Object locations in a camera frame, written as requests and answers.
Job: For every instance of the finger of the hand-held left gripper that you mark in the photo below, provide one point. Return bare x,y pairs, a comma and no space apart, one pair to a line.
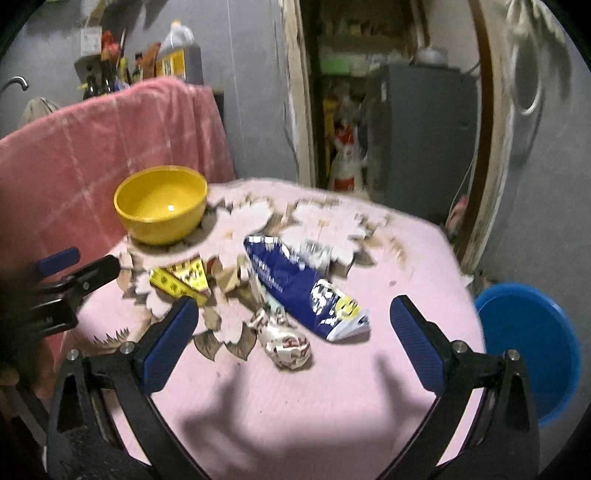
94,276
60,261

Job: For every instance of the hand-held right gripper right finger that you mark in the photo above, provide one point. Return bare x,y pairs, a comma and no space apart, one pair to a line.
418,344

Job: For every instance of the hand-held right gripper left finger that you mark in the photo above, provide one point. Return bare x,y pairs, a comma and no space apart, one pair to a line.
168,344

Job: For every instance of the yellow printed wrapper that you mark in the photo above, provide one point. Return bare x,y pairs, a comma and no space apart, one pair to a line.
182,279

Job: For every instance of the blue plastic bucket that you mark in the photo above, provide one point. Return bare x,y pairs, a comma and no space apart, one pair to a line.
531,341

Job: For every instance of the white red wrapper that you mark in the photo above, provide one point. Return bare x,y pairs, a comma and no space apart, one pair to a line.
284,344

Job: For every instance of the blue snack bag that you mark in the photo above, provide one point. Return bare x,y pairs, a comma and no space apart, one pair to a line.
295,288

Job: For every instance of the pink checked towel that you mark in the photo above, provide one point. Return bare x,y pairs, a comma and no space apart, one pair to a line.
69,170

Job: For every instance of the yellow bowl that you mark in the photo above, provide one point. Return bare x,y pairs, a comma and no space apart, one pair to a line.
159,207

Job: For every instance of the pink cloth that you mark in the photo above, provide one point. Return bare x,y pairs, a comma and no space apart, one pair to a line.
457,213

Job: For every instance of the pink floral tablecloth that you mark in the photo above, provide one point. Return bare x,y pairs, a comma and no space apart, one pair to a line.
295,406

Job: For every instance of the grey cloth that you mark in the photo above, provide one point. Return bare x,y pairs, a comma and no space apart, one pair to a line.
39,110

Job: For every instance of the metal faucet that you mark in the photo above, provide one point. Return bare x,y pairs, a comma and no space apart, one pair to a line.
18,82

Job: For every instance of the grey cabinet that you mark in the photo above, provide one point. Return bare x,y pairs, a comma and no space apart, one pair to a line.
420,138

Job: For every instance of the red capped sauce bottle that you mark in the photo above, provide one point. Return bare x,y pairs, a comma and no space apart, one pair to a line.
108,60

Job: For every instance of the dark sauce bottle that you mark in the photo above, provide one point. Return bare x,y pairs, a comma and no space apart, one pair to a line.
138,69

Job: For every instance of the large cooking oil bottle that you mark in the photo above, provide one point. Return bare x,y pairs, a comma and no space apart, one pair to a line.
178,53

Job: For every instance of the green box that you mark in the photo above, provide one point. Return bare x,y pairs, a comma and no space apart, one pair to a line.
336,66

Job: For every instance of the wooden door frame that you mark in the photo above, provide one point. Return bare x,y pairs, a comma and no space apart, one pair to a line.
485,184

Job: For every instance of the white wall socket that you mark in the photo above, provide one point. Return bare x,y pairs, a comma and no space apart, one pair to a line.
90,41

